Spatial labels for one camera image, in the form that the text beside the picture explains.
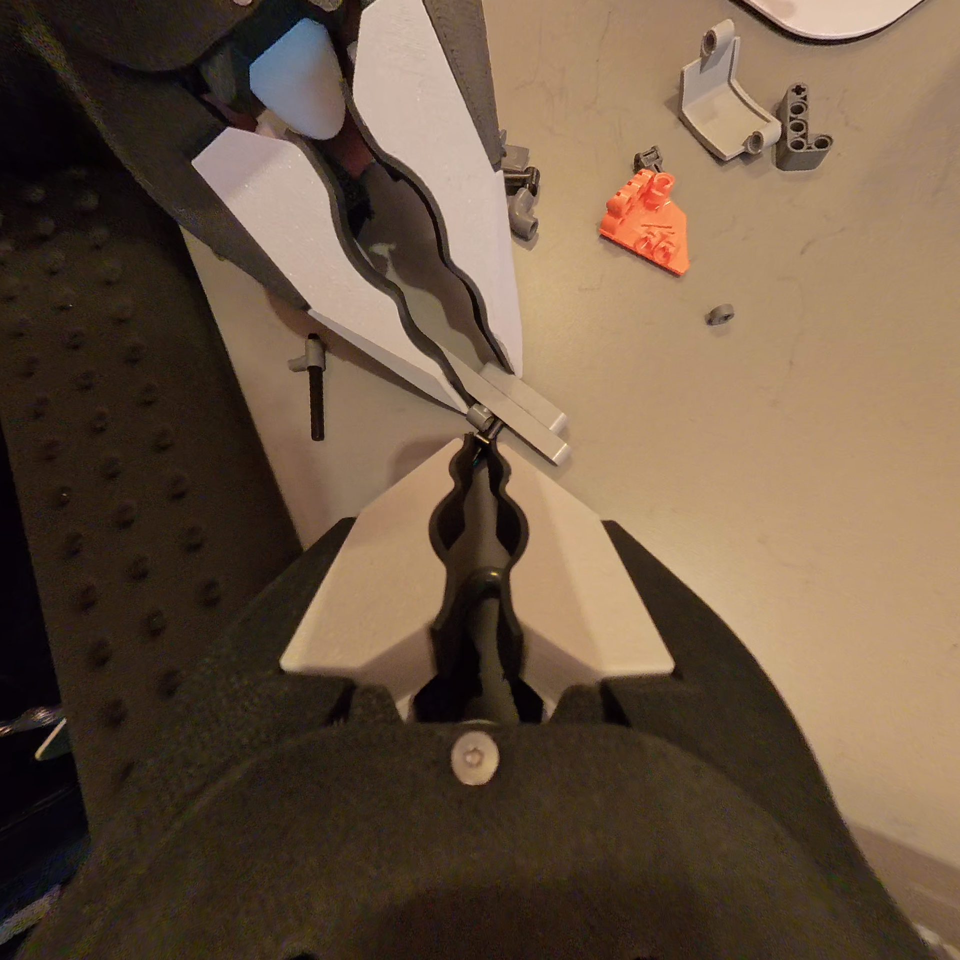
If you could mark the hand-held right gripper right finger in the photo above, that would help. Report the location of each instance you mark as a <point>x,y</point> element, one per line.
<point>600,600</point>

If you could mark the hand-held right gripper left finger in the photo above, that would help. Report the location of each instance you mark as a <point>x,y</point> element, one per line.
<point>352,600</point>

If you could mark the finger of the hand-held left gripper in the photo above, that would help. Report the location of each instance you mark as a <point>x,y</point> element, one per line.
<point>427,135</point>
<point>285,225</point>

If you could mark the small grey pin connector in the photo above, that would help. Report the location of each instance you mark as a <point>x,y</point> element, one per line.
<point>478,415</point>
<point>309,356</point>

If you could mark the light grey double toy beam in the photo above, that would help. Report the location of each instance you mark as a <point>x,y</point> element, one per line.
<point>532,420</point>

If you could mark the short black toy pin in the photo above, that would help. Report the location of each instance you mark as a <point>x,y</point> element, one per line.
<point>486,435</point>

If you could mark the grey toy elbow pipe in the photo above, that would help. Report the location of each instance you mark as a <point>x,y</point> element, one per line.
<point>525,217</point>

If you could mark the black toy clip connector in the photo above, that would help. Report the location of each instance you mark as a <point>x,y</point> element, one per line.
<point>525,180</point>

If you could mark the long black toy axle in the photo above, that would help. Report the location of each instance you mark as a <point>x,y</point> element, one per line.
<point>316,405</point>

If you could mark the dark grey small toy connector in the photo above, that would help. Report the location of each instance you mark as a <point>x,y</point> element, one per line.
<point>649,159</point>

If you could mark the orange toy wedge panel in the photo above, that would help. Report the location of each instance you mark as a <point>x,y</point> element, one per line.
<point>652,232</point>

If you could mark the black dotted mat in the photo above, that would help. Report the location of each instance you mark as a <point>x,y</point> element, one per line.
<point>112,450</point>

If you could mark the light grey curved toy panel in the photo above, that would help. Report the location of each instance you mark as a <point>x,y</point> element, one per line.
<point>720,112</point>

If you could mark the small grey toy bush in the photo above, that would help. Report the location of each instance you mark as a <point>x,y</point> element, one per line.
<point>720,315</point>

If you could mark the dark grey angled toy beam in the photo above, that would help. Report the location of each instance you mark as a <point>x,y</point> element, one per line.
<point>796,142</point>

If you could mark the white rounded board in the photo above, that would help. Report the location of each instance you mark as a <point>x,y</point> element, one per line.
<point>825,15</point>

